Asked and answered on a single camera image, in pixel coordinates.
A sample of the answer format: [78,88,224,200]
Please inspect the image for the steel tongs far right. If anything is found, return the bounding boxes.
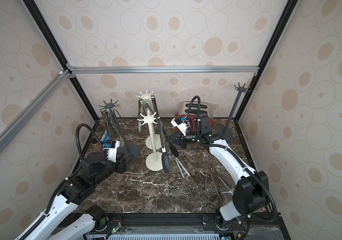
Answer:
[206,165,235,203]

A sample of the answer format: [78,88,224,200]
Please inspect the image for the dark grey rack back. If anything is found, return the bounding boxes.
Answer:
[217,83,250,142]

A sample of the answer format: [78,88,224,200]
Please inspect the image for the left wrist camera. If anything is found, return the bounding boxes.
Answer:
[103,140,120,163]

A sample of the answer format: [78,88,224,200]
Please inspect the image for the green tongs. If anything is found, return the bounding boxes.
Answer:
[138,100,153,132]

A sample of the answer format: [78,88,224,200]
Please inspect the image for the horizontal aluminium bar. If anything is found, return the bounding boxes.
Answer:
[69,66,259,74]

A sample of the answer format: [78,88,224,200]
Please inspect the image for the small steel tongs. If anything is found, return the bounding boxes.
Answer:
[176,158,199,188]

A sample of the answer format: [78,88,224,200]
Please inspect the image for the diagonal aluminium bar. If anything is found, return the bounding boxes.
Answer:
[0,70,70,154]

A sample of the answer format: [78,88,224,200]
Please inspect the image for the red white toaster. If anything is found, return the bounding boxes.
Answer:
[175,101,214,131]

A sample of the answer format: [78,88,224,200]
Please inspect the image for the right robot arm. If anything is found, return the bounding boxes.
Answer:
[166,96,278,223]

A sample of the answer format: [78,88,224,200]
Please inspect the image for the white utensil rack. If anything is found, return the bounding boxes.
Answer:
[142,112,163,172]
[137,90,162,150]

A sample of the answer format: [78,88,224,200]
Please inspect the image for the blue small package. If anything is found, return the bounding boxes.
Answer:
[101,130,110,144]

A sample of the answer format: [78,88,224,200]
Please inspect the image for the brown spice jar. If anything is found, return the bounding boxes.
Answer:
[90,138,99,146]

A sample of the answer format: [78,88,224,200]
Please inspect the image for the black tongs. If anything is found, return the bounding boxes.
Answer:
[157,121,170,174]

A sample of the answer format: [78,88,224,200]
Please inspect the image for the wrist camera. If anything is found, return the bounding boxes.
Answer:
[103,140,120,163]
[171,116,190,136]

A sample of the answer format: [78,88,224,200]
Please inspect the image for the thin steel tongs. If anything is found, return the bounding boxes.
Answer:
[107,110,120,141]

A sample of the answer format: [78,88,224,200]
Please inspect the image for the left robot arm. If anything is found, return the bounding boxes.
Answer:
[18,124,139,240]

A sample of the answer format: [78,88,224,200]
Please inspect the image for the dark grey utensil rack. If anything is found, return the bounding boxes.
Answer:
[99,99,140,163]

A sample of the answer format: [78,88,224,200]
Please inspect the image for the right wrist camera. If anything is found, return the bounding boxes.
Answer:
[171,116,190,136]

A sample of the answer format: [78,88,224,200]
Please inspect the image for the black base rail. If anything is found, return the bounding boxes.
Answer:
[33,211,291,240]

